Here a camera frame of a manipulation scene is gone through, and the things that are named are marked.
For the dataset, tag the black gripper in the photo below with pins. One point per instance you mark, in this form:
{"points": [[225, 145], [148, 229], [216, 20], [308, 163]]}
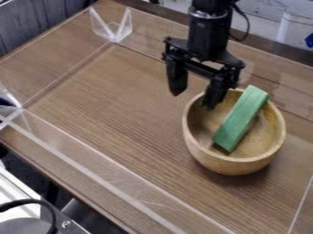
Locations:
{"points": [[203, 54]]}

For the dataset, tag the brown wooden bowl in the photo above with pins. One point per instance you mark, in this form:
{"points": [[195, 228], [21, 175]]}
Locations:
{"points": [[256, 149]]}

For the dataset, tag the green rectangular block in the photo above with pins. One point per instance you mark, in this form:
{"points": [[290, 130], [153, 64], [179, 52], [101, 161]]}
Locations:
{"points": [[235, 126]]}

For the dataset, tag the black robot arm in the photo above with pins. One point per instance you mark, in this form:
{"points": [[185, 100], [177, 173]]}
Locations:
{"points": [[215, 4]]}

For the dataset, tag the white container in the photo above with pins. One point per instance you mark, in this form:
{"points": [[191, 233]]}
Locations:
{"points": [[296, 26]]}

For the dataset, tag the blue object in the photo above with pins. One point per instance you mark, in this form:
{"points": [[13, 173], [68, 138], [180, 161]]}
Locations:
{"points": [[310, 40]]}

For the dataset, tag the clear acrylic front barrier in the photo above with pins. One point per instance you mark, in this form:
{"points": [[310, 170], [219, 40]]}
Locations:
{"points": [[112, 142]]}

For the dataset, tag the clear acrylic corner bracket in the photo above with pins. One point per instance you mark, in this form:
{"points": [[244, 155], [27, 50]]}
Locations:
{"points": [[113, 31]]}

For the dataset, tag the grey metal bracket with screw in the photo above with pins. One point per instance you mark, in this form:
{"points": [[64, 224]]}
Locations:
{"points": [[68, 223]]}

